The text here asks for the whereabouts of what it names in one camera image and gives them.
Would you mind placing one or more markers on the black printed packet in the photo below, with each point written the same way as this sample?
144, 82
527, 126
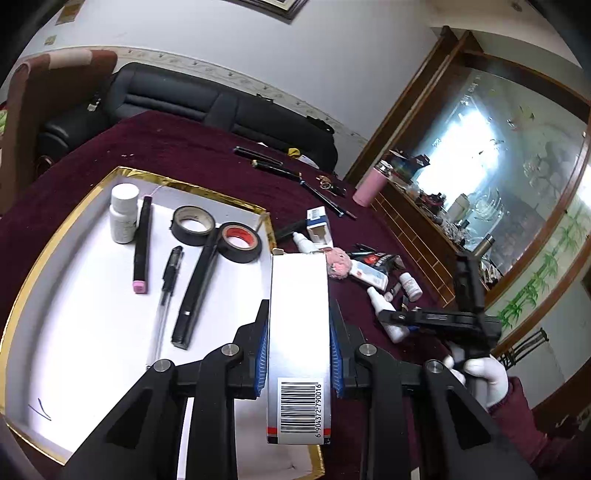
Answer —
381, 259

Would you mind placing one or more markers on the black marker teal end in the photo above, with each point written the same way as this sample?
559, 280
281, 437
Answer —
321, 197

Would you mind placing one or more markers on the white pill bottle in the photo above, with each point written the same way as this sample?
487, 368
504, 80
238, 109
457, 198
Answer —
123, 217

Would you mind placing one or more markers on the black tape roll brown core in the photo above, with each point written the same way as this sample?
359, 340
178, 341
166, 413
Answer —
193, 239

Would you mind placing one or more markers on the slim black marker pink ends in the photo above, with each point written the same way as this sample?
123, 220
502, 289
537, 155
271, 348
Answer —
142, 240

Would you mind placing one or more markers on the black pen gold tip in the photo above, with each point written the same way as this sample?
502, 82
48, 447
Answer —
277, 169
258, 155

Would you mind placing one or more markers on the pink tumbler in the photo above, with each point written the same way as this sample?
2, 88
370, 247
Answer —
369, 187

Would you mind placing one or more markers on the black ballpoint pen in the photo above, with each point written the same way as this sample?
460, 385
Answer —
344, 210

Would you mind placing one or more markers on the white tube red print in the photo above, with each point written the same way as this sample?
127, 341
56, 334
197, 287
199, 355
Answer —
369, 274

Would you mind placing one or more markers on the bamboo wall mural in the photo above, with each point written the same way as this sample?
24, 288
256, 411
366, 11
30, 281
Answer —
549, 277

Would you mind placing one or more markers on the white tray gold edge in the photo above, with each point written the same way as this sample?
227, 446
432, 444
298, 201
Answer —
83, 323

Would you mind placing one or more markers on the black marker pen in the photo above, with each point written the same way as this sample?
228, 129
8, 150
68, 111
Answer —
194, 295

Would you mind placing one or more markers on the black metal chair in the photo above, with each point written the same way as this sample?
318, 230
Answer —
535, 339

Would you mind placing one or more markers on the pink plush toy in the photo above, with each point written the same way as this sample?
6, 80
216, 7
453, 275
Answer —
339, 263

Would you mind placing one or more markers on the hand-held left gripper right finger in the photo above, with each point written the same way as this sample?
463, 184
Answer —
338, 350

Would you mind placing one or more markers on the dark wall picture frame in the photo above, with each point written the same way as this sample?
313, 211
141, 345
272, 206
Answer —
277, 5

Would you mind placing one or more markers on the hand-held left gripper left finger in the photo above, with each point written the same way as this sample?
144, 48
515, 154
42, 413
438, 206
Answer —
259, 350

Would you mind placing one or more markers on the steel thermos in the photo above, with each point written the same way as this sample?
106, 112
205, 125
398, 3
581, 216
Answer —
482, 244

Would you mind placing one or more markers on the brown chair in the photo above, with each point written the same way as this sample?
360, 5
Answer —
46, 87

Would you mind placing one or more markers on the silver cardboard box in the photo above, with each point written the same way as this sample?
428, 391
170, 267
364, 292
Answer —
300, 323

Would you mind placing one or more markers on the black key case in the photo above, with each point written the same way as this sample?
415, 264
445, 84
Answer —
332, 185

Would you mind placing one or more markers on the person's right hand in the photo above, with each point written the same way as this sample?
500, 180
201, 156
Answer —
489, 374

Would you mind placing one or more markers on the small white barcode box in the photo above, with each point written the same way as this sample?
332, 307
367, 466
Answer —
318, 228

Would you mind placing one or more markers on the black tape roll red core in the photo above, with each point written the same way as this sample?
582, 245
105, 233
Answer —
238, 256

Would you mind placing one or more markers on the small white dropper bottle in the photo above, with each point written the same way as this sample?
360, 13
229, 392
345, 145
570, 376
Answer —
381, 300
302, 241

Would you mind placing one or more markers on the white plastic bottle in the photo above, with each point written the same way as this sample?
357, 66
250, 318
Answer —
397, 333

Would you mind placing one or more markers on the wooden cabinet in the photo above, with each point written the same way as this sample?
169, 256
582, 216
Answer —
406, 233

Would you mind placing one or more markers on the clear gel pen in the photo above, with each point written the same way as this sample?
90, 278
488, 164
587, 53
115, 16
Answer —
171, 263

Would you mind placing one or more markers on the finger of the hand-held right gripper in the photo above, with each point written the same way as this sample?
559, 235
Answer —
399, 319

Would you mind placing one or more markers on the white electric kettle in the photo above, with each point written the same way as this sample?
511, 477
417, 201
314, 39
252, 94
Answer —
457, 207

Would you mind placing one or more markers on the black marker white ends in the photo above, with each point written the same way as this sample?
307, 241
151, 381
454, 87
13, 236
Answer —
288, 230

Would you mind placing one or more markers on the black leather sofa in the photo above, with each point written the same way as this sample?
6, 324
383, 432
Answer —
184, 101

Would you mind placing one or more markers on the person's right forearm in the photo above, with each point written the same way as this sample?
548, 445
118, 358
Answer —
517, 424

